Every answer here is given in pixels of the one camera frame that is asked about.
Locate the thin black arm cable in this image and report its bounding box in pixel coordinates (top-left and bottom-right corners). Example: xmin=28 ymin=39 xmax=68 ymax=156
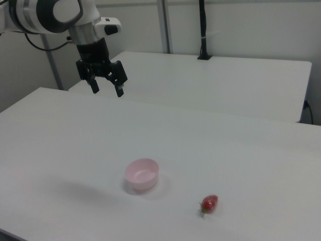
xmin=24 ymin=32 xmax=74 ymax=52

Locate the grey metal frame post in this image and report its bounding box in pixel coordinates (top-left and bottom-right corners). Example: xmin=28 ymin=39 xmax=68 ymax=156
xmin=157 ymin=0 xmax=174 ymax=54
xmin=41 ymin=35 xmax=64 ymax=90

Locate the black pole stand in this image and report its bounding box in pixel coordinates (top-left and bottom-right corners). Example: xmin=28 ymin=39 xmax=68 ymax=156
xmin=197 ymin=0 xmax=213 ymax=61

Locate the white side table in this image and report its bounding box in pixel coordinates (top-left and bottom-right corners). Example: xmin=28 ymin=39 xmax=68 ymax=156
xmin=67 ymin=51 xmax=312 ymax=124

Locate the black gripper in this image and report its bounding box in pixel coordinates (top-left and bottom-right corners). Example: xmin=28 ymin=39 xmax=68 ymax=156
xmin=75 ymin=38 xmax=129 ymax=98

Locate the pink plastic bowl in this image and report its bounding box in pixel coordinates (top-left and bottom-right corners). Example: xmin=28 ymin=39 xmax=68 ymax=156
xmin=124 ymin=158 xmax=160 ymax=191

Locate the red strawberry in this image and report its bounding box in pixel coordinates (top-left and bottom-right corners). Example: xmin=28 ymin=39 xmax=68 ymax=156
xmin=199 ymin=194 xmax=219 ymax=215

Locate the black wall cable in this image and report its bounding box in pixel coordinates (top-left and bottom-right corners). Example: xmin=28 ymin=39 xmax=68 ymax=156
xmin=304 ymin=100 xmax=314 ymax=125

